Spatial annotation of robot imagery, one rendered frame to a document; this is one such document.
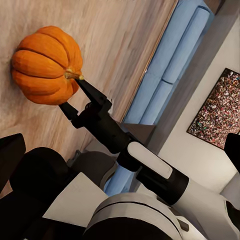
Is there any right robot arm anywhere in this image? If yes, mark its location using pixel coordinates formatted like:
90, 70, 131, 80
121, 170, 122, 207
59, 79, 240, 240

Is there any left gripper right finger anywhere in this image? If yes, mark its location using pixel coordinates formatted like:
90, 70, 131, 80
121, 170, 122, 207
224, 133, 240, 173

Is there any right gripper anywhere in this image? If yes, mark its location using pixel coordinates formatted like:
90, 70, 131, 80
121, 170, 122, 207
59, 79, 120, 144

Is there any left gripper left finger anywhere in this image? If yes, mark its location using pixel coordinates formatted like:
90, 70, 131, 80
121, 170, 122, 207
0, 133, 26, 193

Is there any cauldron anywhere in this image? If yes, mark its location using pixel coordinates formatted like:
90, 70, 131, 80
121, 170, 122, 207
66, 150, 118, 191

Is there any pumpkin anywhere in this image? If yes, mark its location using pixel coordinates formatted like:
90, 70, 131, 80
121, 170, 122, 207
11, 25, 84, 106

